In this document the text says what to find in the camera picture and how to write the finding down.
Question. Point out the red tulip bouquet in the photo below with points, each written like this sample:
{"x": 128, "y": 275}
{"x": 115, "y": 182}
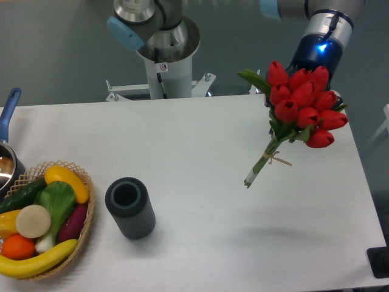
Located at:
{"x": 301, "y": 108}

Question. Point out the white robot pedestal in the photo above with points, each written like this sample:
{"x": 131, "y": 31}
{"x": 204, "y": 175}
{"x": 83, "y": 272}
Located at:
{"x": 165, "y": 80}

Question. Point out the green bok choy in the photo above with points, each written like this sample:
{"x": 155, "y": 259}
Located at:
{"x": 58, "y": 198}

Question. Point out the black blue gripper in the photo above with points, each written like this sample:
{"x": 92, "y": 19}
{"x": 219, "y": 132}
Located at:
{"x": 312, "y": 66}

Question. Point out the black device at edge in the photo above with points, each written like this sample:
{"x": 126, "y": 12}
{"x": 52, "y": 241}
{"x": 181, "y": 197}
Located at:
{"x": 378, "y": 259}

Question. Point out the orange fruit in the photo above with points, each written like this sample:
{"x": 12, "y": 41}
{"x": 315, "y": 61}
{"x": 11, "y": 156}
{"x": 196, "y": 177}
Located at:
{"x": 17, "y": 247}

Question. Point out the yellow bell pepper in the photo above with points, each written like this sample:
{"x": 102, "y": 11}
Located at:
{"x": 8, "y": 223}

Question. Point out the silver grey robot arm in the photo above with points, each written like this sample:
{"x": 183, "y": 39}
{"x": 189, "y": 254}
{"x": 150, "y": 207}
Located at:
{"x": 167, "y": 41}

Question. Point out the woven wicker basket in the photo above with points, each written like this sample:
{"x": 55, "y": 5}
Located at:
{"x": 38, "y": 172}

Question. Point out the green cucumber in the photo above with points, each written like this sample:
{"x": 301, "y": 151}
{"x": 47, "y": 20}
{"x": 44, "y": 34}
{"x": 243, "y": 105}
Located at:
{"x": 23, "y": 197}

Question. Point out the blue handled saucepan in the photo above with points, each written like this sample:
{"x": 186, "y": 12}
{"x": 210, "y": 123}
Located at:
{"x": 11, "y": 166}

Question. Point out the purple sweet potato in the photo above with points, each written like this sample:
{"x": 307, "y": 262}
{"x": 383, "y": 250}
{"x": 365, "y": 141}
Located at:
{"x": 74, "y": 224}

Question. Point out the white frame at right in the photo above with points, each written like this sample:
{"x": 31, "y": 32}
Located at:
{"x": 378, "y": 136}

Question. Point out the yellow banana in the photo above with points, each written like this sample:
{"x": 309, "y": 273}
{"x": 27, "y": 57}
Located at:
{"x": 21, "y": 269}

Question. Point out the beige round slice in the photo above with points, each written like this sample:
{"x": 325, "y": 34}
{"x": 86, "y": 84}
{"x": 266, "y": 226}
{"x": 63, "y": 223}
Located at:
{"x": 33, "y": 221}

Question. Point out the dark grey ribbed vase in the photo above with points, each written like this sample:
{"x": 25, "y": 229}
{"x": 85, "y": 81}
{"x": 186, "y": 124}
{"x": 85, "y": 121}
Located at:
{"x": 127, "y": 200}

